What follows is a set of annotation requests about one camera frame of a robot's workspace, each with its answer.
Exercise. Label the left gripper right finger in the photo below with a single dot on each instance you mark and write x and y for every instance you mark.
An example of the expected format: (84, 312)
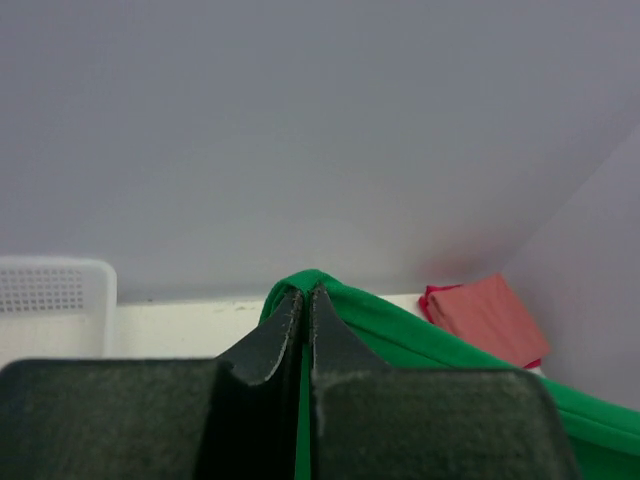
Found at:
(370, 420)

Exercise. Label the folded pink t shirt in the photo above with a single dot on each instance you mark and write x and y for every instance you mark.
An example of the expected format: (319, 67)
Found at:
(490, 320)

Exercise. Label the green t shirt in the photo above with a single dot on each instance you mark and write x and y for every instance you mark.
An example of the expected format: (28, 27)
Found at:
(604, 436)

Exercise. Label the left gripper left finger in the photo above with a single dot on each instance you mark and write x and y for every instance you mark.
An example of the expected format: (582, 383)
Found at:
(229, 417)

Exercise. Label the white plastic basket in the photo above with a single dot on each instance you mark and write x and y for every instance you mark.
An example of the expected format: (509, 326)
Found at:
(56, 307)

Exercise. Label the folded red t shirt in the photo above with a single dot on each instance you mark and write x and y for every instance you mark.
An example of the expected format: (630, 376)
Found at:
(430, 295)

